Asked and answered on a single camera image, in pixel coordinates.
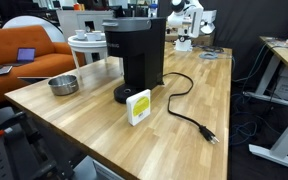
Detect white background cabinet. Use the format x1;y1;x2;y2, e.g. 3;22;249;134
56;9;115;43

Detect stainless steel pot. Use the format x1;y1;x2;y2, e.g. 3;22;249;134
47;74;80;97

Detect coffee pod orange red lid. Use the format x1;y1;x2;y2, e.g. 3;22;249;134
75;29;87;40

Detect wooden desk white legs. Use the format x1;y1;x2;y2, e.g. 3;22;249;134
243;35;288;174

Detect light blue coiled cable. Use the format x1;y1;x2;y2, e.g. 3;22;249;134
198;51;219;61

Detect black metal cart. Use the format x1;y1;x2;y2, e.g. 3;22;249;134
0;111;85;180

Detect coffee pod yellow lid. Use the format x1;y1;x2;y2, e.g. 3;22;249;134
93;30;103;41

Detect coffee pod pink lid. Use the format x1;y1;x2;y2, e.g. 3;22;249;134
85;31;97;42

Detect white box yellow label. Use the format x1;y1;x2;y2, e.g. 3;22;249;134
125;88;152;127

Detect black power cord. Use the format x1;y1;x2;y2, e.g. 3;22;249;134
162;72;220;146

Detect black coffee maker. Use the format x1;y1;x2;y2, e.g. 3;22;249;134
101;16;168;104

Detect open laptop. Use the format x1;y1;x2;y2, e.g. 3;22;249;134
4;47;37;67

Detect white round stand black top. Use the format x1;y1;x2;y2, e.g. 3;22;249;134
67;32;109;78

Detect orange sofa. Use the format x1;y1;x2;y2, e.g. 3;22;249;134
0;25;87;109

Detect black coiled cable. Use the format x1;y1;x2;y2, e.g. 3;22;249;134
197;44;225;54

